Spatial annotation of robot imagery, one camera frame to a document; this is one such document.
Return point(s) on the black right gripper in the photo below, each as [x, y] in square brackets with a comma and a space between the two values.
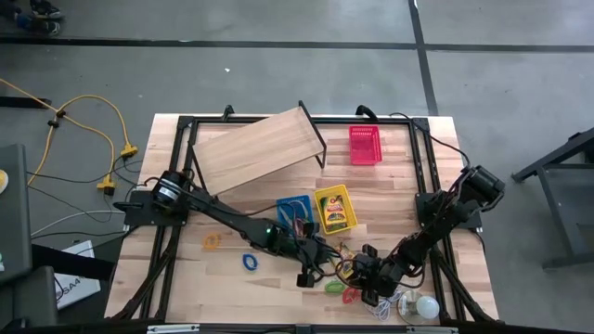
[376, 276]

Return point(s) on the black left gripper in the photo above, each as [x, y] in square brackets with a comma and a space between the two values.
[315, 253]

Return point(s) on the Crayola crayon box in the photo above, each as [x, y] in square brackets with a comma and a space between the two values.
[334, 213]
[345, 257]

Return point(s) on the wide tan rubber band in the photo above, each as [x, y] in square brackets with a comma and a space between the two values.
[292, 202]

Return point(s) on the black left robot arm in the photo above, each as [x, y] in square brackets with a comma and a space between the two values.
[223, 213]

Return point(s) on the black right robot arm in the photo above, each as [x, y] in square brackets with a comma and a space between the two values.
[441, 218]

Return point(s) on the clear round dish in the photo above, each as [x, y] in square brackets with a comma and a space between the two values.
[406, 317]

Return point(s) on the yellow plastic basket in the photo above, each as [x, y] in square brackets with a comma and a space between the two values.
[352, 213]

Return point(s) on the blue plastic basket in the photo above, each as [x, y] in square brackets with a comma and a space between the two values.
[283, 209]

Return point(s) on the white light bulb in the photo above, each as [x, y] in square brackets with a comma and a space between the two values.
[428, 307]

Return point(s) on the pink plastic basket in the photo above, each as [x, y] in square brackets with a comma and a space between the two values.
[365, 146]

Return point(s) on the wooden shelf riser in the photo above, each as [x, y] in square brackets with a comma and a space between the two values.
[260, 148]

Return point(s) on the black metal stand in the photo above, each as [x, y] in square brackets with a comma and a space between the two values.
[557, 222]

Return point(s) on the white cardboard box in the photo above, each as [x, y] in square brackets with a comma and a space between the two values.
[76, 290]

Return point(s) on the black flat bar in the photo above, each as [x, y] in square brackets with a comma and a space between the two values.
[23, 102]
[69, 262]

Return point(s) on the dark grey cart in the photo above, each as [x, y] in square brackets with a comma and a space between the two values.
[14, 209]

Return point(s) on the person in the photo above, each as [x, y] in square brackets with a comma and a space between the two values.
[42, 18]

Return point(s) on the black metal rig frame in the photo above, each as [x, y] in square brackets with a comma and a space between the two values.
[421, 124]

